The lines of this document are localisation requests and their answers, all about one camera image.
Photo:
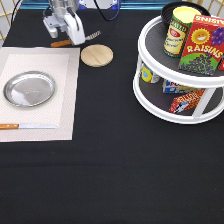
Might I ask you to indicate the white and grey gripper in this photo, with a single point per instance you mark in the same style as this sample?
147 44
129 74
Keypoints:
70 23

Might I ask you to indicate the fork with wooden handle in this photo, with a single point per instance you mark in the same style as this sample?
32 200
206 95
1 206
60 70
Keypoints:
68 42

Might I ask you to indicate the round silver metal plate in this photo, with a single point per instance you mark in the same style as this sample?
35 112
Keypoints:
29 89

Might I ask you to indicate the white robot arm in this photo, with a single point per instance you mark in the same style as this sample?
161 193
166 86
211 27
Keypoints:
61 16

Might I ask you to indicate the round wooden coaster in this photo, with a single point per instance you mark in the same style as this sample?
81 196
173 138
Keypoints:
96 55

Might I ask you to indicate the beige woven placemat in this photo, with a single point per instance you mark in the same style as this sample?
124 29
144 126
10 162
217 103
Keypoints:
62 64

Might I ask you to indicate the yellow and blue can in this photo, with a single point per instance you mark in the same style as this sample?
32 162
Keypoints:
148 75

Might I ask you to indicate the black bowl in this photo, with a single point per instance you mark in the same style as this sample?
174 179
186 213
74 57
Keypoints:
167 10

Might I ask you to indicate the yellow mustard can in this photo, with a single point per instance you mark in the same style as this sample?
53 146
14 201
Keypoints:
178 30

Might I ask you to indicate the white two-tier turntable rack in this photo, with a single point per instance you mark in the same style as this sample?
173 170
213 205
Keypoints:
150 53

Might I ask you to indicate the blue and white food box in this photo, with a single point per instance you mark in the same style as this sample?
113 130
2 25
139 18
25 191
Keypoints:
172 87

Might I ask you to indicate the red raisins box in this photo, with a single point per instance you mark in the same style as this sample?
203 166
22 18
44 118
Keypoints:
204 47

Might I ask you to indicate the red and white food box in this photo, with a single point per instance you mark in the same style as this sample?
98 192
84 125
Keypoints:
186 101

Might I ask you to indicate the knife with wooden handle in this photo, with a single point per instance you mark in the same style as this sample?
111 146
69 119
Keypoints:
26 126

